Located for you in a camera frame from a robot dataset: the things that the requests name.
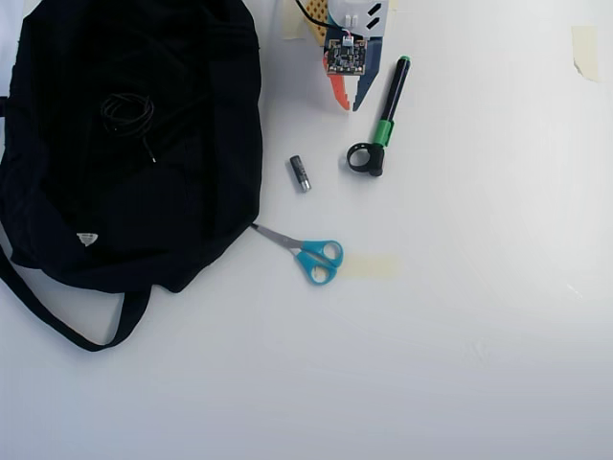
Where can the black fabric bag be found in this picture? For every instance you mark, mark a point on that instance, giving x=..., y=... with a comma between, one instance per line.
x=120, y=201

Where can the beige masking tape strip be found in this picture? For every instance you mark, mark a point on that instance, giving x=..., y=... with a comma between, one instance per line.
x=373, y=266
x=586, y=52
x=289, y=21

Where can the black silver battery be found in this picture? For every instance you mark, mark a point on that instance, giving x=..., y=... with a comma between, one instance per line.
x=300, y=173

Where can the black marker green cap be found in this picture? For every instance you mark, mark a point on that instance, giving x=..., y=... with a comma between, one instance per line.
x=392, y=100

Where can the yellow perforated block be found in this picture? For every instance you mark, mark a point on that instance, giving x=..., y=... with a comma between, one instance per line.
x=316, y=12

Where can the white teal grey robot arm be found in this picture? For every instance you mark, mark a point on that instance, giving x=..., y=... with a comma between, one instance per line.
x=359, y=12

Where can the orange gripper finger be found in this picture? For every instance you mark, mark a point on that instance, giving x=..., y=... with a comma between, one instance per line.
x=340, y=88

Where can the camera circuit board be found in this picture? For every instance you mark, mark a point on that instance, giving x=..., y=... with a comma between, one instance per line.
x=345, y=56

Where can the navy gripper finger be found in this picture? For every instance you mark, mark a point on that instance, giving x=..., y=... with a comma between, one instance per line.
x=371, y=67

